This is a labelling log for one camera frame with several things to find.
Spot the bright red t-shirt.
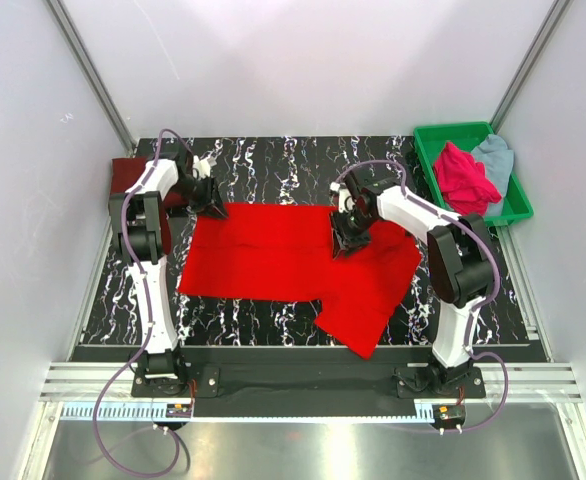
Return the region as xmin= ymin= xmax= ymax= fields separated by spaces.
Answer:
xmin=177 ymin=203 xmax=422 ymax=359

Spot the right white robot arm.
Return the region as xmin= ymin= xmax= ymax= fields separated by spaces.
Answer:
xmin=329 ymin=167 xmax=500 ymax=397

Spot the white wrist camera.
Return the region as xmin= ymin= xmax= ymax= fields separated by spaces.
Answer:
xmin=192 ymin=156 xmax=217 ymax=179
xmin=329 ymin=181 xmax=354 ymax=213

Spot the grey-blue crumpled t-shirt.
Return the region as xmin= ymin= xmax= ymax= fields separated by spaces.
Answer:
xmin=471 ymin=134 xmax=515 ymax=217

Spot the folded maroon t-shirt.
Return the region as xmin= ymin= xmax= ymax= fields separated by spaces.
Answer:
xmin=110 ymin=157 xmax=188 ymax=208

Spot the orange connector block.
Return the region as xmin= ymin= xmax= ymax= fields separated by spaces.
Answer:
xmin=166 ymin=403 xmax=192 ymax=418
xmin=435 ymin=405 xmax=466 ymax=421

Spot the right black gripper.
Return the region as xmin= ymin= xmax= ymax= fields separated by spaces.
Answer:
xmin=328 ymin=207 xmax=377 ymax=259

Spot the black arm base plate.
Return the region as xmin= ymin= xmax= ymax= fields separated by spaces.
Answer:
xmin=132 ymin=346 xmax=458 ymax=421

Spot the green plastic bin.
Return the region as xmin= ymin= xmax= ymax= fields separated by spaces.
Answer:
xmin=412 ymin=121 xmax=534 ymax=229

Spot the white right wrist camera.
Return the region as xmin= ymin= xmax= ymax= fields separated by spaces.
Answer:
xmin=329 ymin=181 xmax=354 ymax=213

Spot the pink crumpled t-shirt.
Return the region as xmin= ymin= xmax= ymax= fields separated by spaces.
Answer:
xmin=433 ymin=142 xmax=502 ymax=216

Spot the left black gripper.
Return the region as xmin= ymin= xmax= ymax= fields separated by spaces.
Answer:
xmin=170 ymin=175 xmax=229 ymax=221

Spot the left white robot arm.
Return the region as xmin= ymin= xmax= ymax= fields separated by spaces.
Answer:
xmin=108 ymin=146 xmax=228 ymax=397

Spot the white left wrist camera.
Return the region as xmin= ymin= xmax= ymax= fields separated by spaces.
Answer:
xmin=192 ymin=156 xmax=217 ymax=179

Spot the left orange connector block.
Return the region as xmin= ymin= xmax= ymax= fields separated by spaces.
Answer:
xmin=166 ymin=403 xmax=192 ymax=418

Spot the right orange connector block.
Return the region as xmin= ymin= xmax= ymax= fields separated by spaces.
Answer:
xmin=435 ymin=405 xmax=466 ymax=421

